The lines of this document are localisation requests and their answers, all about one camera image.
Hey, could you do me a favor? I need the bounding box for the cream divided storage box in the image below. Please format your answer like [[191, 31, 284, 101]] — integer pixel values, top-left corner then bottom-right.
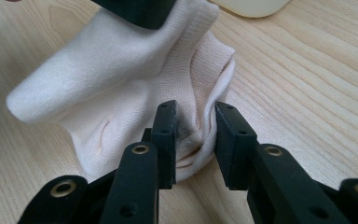
[[209, 0, 292, 19]]

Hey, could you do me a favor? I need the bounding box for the pale pink sock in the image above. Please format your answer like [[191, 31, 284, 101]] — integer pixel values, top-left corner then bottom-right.
[[60, 31, 237, 183]]

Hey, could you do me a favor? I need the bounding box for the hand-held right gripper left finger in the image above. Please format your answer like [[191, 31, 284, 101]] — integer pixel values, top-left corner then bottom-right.
[[141, 100, 178, 190]]

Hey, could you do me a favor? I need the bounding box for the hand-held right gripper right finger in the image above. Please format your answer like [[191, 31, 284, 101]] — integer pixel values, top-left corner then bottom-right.
[[214, 101, 261, 191]]

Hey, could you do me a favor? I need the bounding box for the white sock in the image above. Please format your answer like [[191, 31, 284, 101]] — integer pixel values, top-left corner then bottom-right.
[[6, 0, 222, 125]]

